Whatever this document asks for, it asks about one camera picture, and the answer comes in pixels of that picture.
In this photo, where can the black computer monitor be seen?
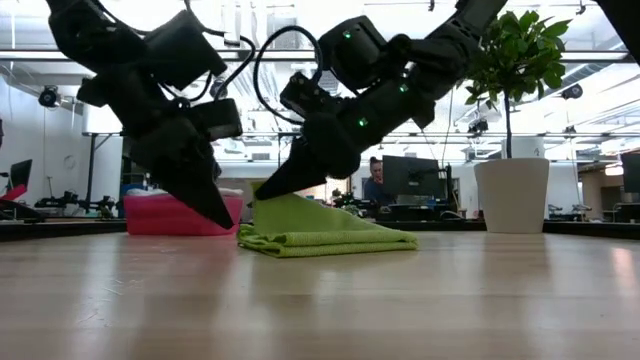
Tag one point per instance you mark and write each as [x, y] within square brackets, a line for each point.
[631, 172]
[410, 175]
[21, 175]

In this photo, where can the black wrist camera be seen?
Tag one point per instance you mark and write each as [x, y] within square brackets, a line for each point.
[355, 52]
[185, 50]

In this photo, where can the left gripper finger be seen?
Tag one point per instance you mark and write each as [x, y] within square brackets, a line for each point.
[200, 190]

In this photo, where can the green microfiber towel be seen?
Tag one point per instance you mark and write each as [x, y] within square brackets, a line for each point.
[310, 230]

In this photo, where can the black hanging camera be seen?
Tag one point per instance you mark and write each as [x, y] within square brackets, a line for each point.
[49, 96]
[572, 91]

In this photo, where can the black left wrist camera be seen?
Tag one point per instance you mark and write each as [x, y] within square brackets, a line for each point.
[185, 50]

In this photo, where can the person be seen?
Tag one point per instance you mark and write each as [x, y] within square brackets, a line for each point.
[374, 185]

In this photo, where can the green potted tree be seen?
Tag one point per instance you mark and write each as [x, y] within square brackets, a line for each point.
[510, 195]

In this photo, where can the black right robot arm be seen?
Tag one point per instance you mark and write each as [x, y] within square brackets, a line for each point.
[450, 45]

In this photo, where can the black overhead crossbar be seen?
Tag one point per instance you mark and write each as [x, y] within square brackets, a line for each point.
[550, 55]

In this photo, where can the pink plastic bin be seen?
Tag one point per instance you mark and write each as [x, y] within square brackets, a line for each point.
[155, 217]

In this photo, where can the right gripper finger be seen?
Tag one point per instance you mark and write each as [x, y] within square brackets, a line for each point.
[292, 172]

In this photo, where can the black metal rack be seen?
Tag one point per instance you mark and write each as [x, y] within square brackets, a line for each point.
[91, 165]

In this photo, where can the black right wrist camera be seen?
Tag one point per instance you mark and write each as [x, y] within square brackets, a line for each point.
[355, 52]

